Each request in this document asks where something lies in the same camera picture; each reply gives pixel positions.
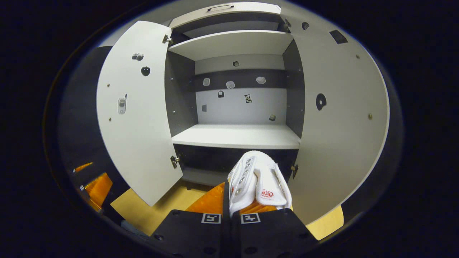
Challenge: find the white cabinet shelf board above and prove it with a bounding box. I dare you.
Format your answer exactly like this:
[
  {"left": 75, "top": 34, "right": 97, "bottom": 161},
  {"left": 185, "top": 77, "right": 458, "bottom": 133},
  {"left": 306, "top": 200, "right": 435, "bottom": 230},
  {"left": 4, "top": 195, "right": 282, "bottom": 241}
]
[
  {"left": 168, "top": 30, "right": 294, "bottom": 61},
  {"left": 171, "top": 124, "right": 301, "bottom": 150}
]

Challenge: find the white cabinet door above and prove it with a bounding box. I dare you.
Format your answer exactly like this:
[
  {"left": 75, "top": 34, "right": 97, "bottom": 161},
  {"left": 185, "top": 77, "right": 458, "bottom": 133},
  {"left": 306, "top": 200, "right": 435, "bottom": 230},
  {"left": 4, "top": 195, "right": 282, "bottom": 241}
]
[
  {"left": 280, "top": 14, "right": 390, "bottom": 225},
  {"left": 96, "top": 20, "right": 184, "bottom": 207}
]

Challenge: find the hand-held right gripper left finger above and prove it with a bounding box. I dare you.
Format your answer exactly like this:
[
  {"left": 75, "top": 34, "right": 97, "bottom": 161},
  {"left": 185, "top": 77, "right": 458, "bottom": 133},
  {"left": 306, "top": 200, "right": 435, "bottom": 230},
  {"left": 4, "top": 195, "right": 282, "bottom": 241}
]
[{"left": 151, "top": 181, "right": 231, "bottom": 258}]

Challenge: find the white canvas shoe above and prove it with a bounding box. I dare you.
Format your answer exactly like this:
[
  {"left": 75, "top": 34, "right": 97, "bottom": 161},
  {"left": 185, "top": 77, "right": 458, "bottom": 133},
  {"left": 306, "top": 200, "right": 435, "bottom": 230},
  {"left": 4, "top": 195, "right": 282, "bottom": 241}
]
[{"left": 228, "top": 150, "right": 293, "bottom": 217}]

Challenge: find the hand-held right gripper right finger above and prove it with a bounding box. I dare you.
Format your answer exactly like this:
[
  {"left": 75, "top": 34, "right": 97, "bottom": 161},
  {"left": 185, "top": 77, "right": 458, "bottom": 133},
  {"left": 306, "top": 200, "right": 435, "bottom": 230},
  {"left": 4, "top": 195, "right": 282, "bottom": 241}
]
[{"left": 230, "top": 201, "right": 319, "bottom": 258}]

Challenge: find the white shoe cabinet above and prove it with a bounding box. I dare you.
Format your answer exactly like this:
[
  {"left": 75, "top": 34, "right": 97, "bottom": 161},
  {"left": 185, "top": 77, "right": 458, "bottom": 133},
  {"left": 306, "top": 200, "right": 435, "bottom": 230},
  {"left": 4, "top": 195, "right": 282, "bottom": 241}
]
[{"left": 164, "top": 2, "right": 305, "bottom": 187}]

